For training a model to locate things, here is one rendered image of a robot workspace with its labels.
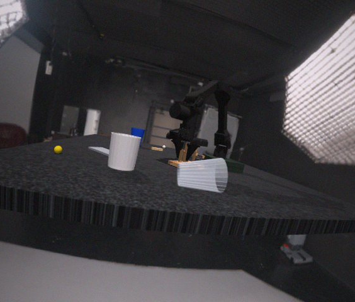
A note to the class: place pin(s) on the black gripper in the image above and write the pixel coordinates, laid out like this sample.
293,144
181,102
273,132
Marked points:
194,142

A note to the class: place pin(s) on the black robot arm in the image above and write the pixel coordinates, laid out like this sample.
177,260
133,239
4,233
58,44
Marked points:
187,110

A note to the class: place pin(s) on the yellow ball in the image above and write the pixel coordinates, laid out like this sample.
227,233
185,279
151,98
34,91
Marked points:
58,149

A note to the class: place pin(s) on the white mug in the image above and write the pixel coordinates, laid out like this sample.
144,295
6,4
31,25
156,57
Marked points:
123,151

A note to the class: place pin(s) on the white ribbed cup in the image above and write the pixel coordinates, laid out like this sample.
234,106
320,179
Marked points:
208,175

